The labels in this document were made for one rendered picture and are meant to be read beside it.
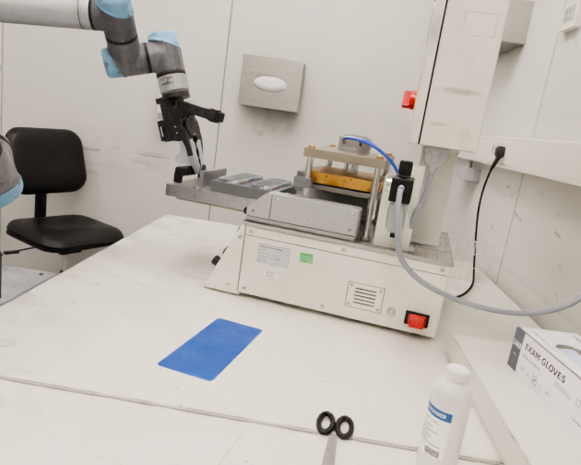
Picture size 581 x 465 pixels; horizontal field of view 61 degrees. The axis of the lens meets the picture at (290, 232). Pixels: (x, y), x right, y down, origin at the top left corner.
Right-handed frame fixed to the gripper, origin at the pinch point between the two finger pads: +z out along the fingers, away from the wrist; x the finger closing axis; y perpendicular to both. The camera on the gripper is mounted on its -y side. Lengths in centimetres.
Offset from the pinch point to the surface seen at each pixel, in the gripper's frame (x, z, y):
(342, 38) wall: -141, -54, -25
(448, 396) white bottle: 62, 35, -55
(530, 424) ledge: 50, 46, -65
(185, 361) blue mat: 50, 32, -14
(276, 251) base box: 17.1, 21.9, -22.2
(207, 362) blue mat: 49, 33, -17
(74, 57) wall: -114, -74, 112
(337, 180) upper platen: 10.3, 9.1, -37.3
